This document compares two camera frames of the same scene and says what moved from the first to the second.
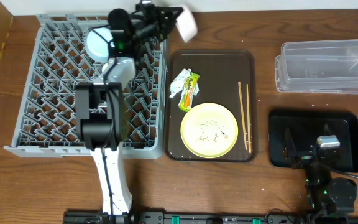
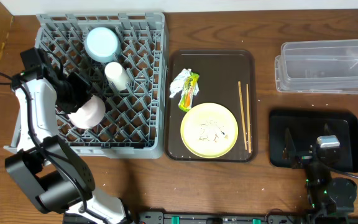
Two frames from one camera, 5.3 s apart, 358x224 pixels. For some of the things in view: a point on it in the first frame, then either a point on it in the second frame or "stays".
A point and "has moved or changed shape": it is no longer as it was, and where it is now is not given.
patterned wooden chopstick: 243,116 stays
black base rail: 178,217 stays
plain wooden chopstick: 249,134 stays
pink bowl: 186,24 has moved or changed shape
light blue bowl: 97,44 stays
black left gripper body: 159,23 -> 74,101
